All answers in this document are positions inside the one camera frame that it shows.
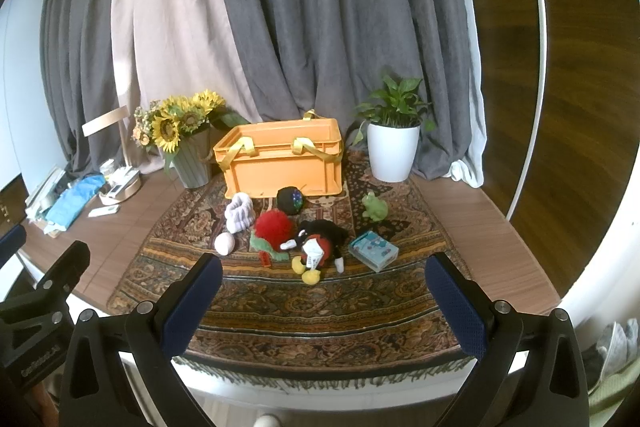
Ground pink egg toy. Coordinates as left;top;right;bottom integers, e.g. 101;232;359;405
214;232;235;257

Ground green frog toy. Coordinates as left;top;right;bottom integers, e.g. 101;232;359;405
361;191;388;222

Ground orange plastic crate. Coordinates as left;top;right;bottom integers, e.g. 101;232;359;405
213;110;344;198

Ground black ball toy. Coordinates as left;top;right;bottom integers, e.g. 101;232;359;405
276;186;305;216

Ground green plant white pot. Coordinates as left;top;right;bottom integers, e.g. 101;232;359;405
345;74;436;183

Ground white knitted sock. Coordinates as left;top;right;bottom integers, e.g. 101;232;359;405
224;192;255;234

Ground white desk lamp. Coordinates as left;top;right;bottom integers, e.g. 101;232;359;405
81;106;142;206

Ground beige curtain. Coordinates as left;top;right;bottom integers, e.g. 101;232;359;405
110;0;264;168

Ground red fluffy plush toy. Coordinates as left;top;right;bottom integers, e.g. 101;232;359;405
250;209;296;268

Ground blue tissue pack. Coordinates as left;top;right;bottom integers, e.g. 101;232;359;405
348;231;399;273

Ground Mickey Mouse plush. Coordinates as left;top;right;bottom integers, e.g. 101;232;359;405
280;219;349;286

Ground blue cloth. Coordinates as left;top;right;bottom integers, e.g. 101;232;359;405
46;174;106;231

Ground white remote control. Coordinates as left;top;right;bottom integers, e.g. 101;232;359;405
88;205;119;218

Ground sunflower bouquet in vase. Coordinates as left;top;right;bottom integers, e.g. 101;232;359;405
132;89;247;190

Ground white stacked papers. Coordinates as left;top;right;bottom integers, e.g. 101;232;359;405
25;167;66;239

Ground patterned oriental rug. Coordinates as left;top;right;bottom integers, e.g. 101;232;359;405
105;149;476;390

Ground grey curtain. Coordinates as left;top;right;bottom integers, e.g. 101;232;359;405
40;0;487;187

